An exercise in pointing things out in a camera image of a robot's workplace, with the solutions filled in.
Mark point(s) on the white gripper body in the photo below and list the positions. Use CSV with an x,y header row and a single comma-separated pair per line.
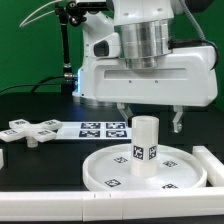
x,y
185,77

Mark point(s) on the white round table top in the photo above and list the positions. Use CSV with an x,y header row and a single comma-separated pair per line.
x,y
124,167

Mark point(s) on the white cross-shaped table base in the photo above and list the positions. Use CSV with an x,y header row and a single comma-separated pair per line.
x,y
33,133

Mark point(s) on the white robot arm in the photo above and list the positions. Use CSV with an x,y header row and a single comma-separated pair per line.
x,y
146,52

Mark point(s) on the white marker sheet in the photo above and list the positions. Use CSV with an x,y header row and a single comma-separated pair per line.
x,y
93,130

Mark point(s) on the white left fence block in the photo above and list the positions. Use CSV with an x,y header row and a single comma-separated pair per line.
x,y
1,159

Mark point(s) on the white right fence rail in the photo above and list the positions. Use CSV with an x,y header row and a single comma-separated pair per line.
x,y
214,168

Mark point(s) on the white fence rail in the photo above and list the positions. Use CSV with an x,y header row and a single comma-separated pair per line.
x,y
214,168
96,206

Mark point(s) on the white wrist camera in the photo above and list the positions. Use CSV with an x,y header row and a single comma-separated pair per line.
x,y
107,47

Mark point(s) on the white front fence rail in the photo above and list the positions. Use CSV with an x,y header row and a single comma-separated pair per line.
x,y
96,206

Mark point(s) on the black camera stand pole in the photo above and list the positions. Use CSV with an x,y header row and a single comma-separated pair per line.
x,y
68,86

